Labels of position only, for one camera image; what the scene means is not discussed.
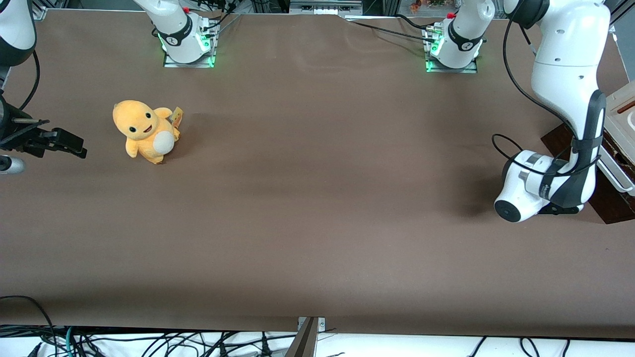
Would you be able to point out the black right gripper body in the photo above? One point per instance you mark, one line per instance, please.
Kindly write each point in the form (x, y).
(20, 138)

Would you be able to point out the dark wooden drawer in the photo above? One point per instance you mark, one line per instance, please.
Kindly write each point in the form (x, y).
(620, 158)

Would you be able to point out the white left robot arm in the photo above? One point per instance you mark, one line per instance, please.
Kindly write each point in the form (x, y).
(565, 59)

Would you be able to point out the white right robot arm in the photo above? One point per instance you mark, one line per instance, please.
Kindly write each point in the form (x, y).
(173, 20)

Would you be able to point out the dark wooden drawer cabinet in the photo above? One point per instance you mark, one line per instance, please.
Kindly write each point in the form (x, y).
(603, 208)

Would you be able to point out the cream drawer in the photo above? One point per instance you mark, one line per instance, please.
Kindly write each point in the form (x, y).
(622, 114)

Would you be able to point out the silver metal cylinder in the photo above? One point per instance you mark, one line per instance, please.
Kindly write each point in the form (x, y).
(11, 165)

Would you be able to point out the yellow plush toy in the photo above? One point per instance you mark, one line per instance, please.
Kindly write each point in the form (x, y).
(141, 124)

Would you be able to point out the brown table cover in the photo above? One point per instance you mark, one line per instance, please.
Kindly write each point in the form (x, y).
(317, 198)

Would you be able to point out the grey device box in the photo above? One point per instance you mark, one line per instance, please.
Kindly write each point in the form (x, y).
(325, 6)

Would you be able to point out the grey metal bracket post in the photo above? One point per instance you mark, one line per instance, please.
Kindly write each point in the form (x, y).
(305, 342)

